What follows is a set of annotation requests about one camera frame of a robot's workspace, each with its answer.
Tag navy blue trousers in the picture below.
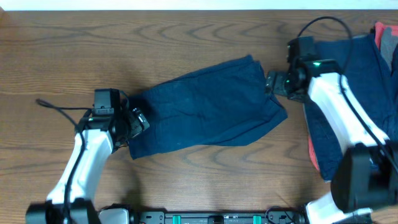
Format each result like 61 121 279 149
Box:
129 55 287 159

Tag navy blue folded shirt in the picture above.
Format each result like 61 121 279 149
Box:
304 34 397 182

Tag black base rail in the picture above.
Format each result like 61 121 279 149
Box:
99 203 374 224

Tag red garment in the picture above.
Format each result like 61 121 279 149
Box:
308 22 397 171

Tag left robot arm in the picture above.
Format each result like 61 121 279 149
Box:
25 88 149 224

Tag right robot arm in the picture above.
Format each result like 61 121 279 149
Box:
266 37 397 223

